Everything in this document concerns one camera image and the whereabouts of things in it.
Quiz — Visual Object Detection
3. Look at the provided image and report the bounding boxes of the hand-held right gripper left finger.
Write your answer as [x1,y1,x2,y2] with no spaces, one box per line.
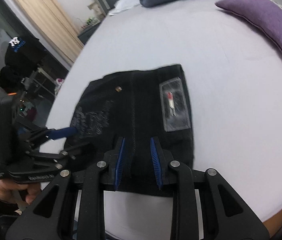
[5,136,126,240]

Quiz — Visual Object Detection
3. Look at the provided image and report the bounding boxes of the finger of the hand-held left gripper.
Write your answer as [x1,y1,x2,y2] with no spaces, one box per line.
[31,142,91,169]
[19,127,78,147]

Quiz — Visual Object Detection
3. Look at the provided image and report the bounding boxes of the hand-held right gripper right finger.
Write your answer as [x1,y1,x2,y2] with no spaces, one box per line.
[150,136,269,240]

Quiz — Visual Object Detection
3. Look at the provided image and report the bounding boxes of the black pants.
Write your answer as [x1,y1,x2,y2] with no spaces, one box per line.
[65,64,195,198]

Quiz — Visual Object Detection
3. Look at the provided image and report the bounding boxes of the person's left hand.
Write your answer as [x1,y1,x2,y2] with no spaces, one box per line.
[0,177,42,205]

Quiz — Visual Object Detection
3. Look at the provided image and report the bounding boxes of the metal clothes rack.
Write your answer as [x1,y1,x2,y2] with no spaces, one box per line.
[21,65,57,98]

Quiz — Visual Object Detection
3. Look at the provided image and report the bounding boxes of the black printed t-shirt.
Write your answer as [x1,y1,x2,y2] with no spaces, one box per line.
[5,36,48,73]

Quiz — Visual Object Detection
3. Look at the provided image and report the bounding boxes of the dark grey nightstand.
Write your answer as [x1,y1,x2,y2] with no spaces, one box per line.
[77,17,104,45]

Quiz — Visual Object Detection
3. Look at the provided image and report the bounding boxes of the beige curtain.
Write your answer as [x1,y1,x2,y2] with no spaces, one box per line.
[4,0,84,67]

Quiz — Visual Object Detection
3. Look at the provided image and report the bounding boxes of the white pillow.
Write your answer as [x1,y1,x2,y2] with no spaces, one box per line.
[108,0,144,15]

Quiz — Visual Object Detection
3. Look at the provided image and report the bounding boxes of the purple cushion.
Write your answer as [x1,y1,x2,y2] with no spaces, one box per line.
[215,0,282,57]

